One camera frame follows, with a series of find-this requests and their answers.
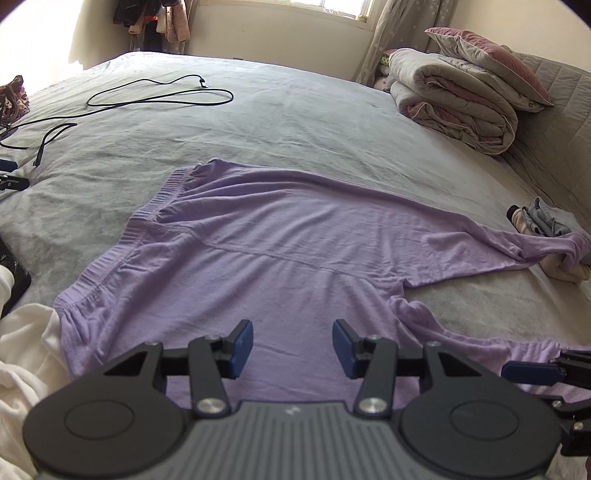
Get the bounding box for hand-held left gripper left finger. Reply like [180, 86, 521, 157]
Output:
[102, 318, 254, 418]

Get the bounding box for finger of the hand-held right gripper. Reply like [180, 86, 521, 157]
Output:
[501, 350, 591, 387]
[531, 388, 591, 418]

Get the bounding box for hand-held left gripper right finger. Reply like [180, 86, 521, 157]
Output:
[332, 318, 490, 418]

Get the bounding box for purple pants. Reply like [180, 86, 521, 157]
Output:
[53, 158, 591, 411]

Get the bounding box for hanging clothes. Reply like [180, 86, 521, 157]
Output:
[113, 0, 192, 51]

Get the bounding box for folded beige garment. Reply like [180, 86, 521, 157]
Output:
[508, 205, 591, 283]

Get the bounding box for folded grey garment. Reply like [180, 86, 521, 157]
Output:
[529, 197, 575, 238]

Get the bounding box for grey bed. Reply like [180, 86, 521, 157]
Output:
[0, 51, 591, 480]

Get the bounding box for white cloth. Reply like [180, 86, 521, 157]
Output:
[0, 265, 75, 480]

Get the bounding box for grey quilted headboard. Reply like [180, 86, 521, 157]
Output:
[499, 51, 591, 241]

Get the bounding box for black patterned item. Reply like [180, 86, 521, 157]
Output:
[0, 237, 32, 319]

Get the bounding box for folded grey pink quilt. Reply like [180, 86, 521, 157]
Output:
[388, 47, 519, 155]

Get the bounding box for pink plush toy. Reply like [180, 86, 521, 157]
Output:
[373, 51, 393, 90]

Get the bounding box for spare black gripper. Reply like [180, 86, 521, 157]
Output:
[0, 159, 31, 192]

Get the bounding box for grey pink pillow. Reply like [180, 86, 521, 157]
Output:
[425, 26, 555, 113]

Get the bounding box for patterned grey curtain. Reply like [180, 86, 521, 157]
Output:
[355, 0, 458, 86]

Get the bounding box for floral bag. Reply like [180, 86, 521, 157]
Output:
[0, 75, 31, 127]

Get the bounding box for window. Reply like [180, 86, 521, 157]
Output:
[288, 0, 377, 21]

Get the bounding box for long black cable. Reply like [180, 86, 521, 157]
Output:
[9, 74, 235, 127]

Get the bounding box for short black cable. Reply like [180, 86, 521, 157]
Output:
[33, 122, 78, 168]

